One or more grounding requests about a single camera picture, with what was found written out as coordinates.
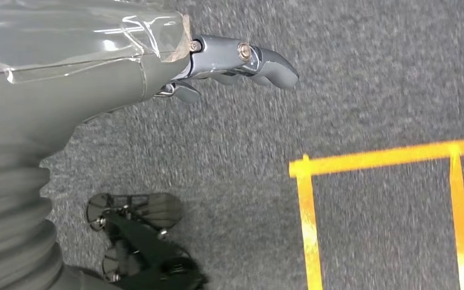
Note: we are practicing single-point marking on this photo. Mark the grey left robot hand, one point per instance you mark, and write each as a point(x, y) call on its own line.
point(56, 92)

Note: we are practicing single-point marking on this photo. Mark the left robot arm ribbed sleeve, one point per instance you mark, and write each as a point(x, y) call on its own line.
point(8, 216)

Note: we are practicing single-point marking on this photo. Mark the yellow floor tape square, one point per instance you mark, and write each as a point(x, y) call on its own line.
point(376, 159)

